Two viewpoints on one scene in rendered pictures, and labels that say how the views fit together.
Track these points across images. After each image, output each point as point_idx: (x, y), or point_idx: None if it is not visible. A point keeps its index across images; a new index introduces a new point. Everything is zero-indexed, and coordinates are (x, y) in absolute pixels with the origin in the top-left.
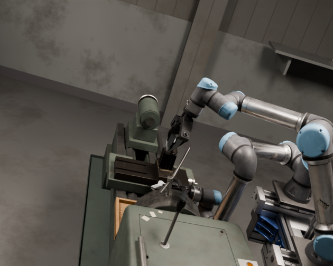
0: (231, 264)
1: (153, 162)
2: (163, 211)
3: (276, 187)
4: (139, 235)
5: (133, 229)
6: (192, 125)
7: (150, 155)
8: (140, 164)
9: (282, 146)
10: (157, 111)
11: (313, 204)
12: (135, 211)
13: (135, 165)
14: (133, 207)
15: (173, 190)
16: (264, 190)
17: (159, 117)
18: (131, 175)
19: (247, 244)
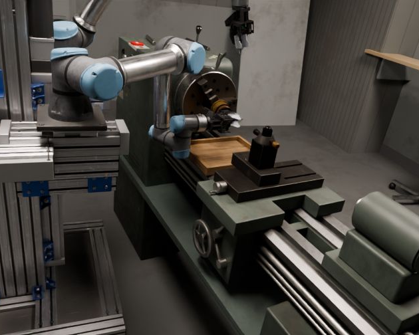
0: (152, 47)
1: (300, 239)
2: (209, 58)
3: (102, 116)
4: (210, 52)
5: (216, 53)
6: (231, 14)
7: (319, 253)
8: (291, 178)
9: (118, 60)
10: (375, 202)
11: (44, 109)
12: (223, 57)
13: (293, 173)
14: (227, 58)
15: (214, 71)
16: (116, 129)
17: (358, 205)
18: (281, 161)
19: (144, 52)
